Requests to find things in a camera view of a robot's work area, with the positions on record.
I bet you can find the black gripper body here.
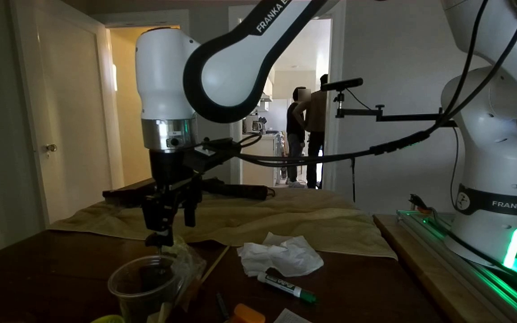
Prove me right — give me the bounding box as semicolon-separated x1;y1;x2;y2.
141;150;205;213

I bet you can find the black keyboard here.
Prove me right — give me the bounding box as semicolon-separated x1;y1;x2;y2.
101;177;155;211

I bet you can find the clear plastic bag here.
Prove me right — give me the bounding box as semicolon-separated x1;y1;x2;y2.
171;240;211;292

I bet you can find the thin wooden stick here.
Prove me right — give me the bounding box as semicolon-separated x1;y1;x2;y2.
186;245;232;308

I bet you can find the clear plastic cup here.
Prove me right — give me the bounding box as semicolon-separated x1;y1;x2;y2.
107;256;184;323

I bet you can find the white kitchen counter cabinet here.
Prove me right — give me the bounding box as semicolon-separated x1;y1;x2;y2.
241;132;286;187

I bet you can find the silver kitchen appliance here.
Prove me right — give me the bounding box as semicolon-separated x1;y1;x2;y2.
241;116;270;137

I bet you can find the white crumpled tissue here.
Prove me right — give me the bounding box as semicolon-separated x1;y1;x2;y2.
236;232;327;281

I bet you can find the white room door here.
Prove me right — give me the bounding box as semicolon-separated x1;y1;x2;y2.
10;0;126;231

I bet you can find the beige towel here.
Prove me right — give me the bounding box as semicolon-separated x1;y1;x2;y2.
51;187;399;263

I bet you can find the white marker with green cap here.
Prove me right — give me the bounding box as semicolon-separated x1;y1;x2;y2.
256;272;318;306

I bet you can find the orange block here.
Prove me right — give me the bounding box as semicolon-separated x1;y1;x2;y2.
231;302;268;323

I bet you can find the small white card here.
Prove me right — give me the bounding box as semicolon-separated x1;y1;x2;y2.
274;308;311;323

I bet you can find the person in tan shirt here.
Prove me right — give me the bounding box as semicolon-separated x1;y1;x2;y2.
295;73;331;191

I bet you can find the wooden base board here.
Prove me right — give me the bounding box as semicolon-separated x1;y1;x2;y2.
372;214;517;323

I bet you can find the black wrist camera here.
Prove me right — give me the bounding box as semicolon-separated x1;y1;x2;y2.
202;135;241;161

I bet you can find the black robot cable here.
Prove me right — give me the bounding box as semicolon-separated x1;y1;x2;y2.
234;0;517;170

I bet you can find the thin black hanging cable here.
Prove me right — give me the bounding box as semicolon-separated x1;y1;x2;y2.
347;153;360;205

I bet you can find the black base cable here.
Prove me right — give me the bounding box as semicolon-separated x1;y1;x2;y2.
408;193;517;284

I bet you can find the aluminium rail with green light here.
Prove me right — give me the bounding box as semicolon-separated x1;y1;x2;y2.
397;209;517;323

